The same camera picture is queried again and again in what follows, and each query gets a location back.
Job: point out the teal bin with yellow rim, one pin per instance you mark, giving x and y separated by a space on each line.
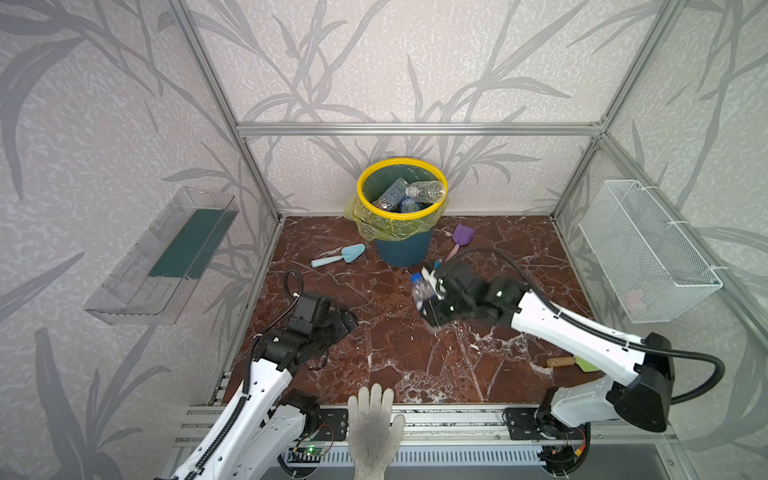
374 181

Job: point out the clear bottle blue label white cap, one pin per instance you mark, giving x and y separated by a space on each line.
409 205

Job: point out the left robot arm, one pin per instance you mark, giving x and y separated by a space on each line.
265 418

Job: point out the clear ribbed bottle white cap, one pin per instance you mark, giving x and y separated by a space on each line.
430 192

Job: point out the aluminium frame crossbar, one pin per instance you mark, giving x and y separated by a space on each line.
255 129

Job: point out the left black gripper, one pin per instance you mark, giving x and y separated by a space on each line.
335 324

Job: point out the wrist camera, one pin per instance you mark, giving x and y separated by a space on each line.
455 278
311 313

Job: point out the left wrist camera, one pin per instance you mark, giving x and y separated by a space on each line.
311 313

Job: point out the yellow plastic bin liner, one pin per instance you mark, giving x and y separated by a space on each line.
376 224

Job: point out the purple toy shovel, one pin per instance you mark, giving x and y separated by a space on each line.
462 236

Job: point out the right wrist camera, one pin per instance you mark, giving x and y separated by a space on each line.
455 278

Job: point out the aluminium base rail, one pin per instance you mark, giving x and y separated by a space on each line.
444 424

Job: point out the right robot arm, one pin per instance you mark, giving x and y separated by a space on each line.
638 373

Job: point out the clear plastic shelf tray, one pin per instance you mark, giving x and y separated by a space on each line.
158 276

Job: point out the crushed clear bottle blue label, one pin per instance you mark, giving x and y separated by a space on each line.
425 287

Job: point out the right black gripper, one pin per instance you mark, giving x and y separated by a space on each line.
442 300

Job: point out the white knit glove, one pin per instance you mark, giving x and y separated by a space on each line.
374 435

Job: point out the white wire basket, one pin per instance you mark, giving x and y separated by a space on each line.
653 267

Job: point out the green circuit board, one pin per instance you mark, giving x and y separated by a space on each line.
311 454

